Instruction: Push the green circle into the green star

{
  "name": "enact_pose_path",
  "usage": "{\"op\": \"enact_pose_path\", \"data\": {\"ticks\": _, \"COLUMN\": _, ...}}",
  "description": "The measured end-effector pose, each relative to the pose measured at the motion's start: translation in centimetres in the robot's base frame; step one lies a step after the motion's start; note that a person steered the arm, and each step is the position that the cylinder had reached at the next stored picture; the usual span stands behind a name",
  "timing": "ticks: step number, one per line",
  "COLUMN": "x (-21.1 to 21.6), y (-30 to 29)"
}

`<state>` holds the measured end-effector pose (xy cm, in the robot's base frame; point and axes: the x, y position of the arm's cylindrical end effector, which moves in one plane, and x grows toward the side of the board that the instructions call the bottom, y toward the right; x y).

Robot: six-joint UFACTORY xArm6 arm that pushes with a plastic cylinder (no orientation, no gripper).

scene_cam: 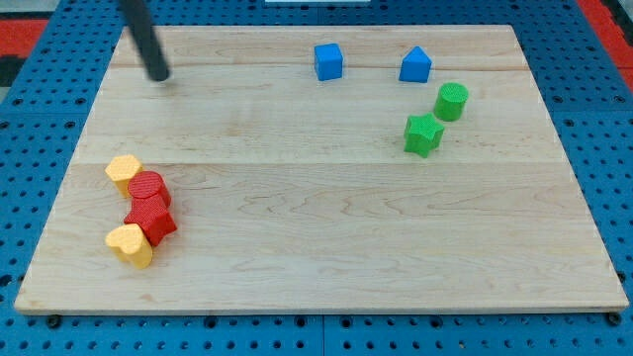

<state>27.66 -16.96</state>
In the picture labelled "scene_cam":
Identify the green star block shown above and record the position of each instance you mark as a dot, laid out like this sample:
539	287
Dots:
422	134

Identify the red star block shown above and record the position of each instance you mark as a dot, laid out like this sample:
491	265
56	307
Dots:
153	218

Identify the light wooden board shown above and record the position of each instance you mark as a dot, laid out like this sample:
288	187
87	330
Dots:
293	195

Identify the blue cube block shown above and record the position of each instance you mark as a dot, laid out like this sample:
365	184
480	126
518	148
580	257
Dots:
328	61

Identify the blue triangular prism block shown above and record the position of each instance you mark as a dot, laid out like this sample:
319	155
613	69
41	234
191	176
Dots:
416	66

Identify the green cylinder block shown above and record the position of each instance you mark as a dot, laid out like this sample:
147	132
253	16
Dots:
450	101

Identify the red cylinder block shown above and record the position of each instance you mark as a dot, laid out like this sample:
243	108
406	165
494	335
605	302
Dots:
147	184

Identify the yellow hexagon block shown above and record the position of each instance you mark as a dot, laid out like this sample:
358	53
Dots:
121	170

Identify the yellow heart block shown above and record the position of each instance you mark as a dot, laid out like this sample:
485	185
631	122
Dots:
129	244

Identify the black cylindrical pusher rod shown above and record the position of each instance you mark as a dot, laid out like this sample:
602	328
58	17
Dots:
138	18

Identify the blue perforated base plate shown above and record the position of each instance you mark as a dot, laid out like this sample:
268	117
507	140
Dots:
582	85

